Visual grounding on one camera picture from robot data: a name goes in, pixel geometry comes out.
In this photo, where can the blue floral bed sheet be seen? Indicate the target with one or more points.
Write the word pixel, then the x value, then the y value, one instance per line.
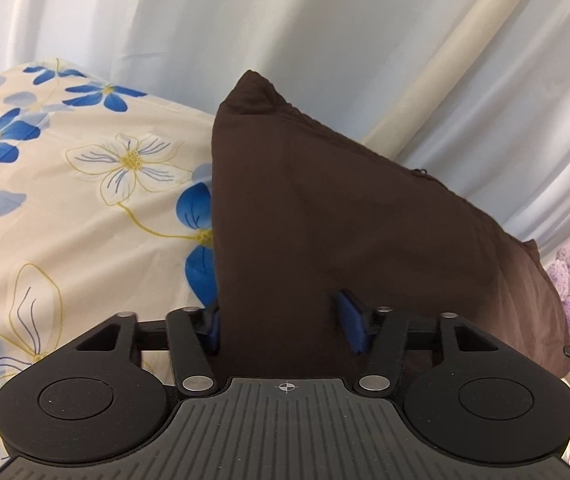
pixel 90 220

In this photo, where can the dark brown jacket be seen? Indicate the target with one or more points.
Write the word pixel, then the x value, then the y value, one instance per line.
pixel 345 220

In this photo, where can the white curtain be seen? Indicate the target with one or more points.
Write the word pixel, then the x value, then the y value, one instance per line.
pixel 215 15

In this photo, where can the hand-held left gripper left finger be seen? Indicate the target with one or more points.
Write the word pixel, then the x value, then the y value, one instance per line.
pixel 211 331

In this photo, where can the beige pole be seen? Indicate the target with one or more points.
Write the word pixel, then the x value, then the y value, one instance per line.
pixel 445 60

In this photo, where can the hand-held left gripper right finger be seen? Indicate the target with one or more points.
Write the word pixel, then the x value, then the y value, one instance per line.
pixel 353 323

